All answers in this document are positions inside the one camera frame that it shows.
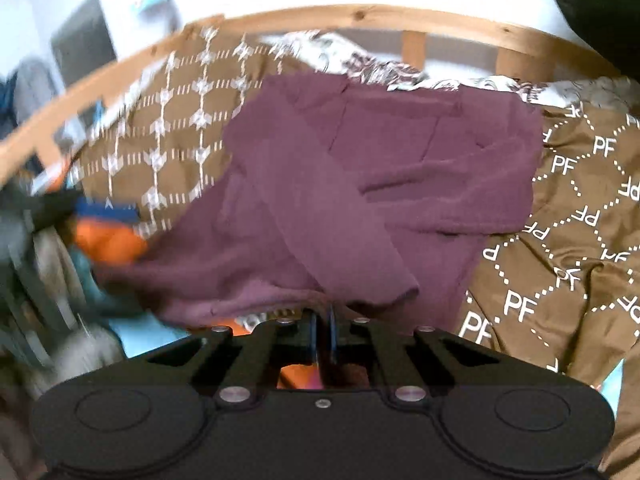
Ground white floral pillow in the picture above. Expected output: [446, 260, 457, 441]
[262, 30, 639, 117]

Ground colourful striped bedsheet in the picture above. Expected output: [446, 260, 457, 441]
[29, 159, 381, 391]

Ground black puffy jacket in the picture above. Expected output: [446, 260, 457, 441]
[556, 0, 639, 79]

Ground brown PF patterned blanket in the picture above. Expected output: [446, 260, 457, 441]
[72, 28, 639, 479]

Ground maroon long-sleeve shirt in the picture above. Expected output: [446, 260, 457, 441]
[117, 73, 542, 332]

